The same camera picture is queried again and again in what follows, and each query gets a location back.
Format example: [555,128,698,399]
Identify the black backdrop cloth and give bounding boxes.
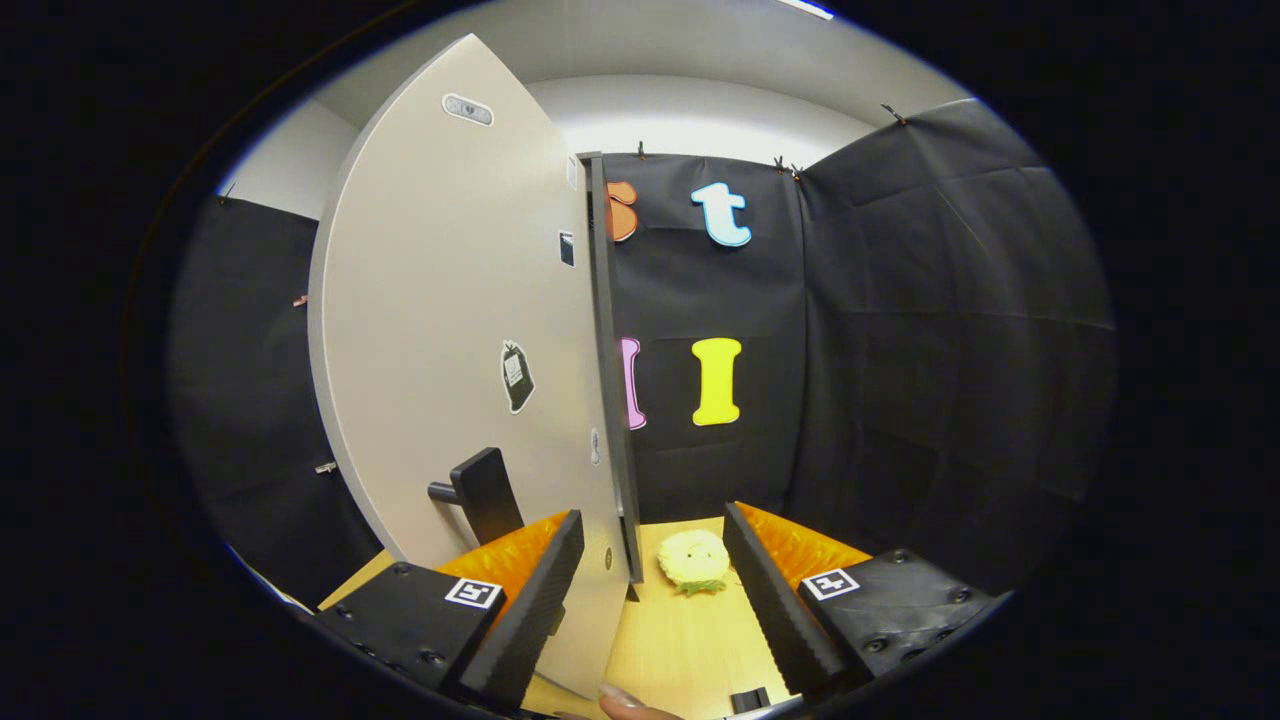
[170,97,1119,611]

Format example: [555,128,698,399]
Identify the grey shoe cabinet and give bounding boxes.
[578,152,646,586]

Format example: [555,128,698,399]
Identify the yellow plush toy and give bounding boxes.
[657,528,733,598]

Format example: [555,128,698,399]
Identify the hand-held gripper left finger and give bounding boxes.
[315,508,586,713]

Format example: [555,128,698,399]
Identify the black door handle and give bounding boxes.
[428,447,526,546]

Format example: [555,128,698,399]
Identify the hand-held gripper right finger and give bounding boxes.
[722,500,1001,701]

